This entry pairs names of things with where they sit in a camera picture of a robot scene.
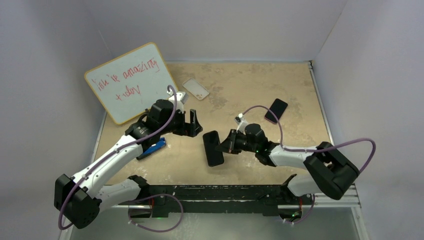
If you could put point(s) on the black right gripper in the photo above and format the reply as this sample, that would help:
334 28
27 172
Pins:
229 145

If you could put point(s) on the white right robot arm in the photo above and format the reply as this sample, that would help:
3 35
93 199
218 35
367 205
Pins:
328 171

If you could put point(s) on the clear phone case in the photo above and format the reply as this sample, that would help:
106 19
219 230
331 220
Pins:
196 89

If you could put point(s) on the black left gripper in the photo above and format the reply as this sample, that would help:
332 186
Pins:
191 129

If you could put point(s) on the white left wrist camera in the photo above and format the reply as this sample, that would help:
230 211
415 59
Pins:
179 99

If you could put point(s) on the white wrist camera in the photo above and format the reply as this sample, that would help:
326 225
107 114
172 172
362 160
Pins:
241 122
179 99

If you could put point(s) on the black smartphone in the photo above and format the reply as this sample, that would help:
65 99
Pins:
277 108

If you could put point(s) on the yellow framed whiteboard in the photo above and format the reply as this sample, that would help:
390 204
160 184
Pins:
129 84

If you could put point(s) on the black phone case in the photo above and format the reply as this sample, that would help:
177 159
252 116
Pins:
210 141

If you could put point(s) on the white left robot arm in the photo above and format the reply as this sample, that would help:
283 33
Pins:
82 196

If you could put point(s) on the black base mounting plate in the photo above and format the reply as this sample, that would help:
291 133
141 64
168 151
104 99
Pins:
267 200

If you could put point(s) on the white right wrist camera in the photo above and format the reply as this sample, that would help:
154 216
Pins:
241 122

